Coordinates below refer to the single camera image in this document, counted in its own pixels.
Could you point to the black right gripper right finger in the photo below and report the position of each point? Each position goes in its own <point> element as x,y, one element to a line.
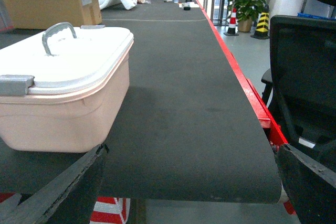
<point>309,183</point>

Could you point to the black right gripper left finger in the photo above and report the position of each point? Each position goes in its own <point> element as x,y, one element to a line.
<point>68,198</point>

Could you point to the white box lid grey handle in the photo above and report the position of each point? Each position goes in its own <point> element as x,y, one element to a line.
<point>70,60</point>

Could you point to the pink plastic storage box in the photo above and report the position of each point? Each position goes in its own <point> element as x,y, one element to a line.
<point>73,122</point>

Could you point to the red white cone at left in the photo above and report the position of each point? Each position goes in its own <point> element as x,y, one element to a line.
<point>106,209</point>

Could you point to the black office chair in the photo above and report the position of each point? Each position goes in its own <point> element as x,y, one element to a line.
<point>302,64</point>

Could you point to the yellow black striped bollard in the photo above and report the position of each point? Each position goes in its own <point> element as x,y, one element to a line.
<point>262,28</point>

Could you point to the red white traffic cone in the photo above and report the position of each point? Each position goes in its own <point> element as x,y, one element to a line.
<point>231,30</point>

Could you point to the red frame conveyor table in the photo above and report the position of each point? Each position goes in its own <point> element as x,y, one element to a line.
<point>186,129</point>

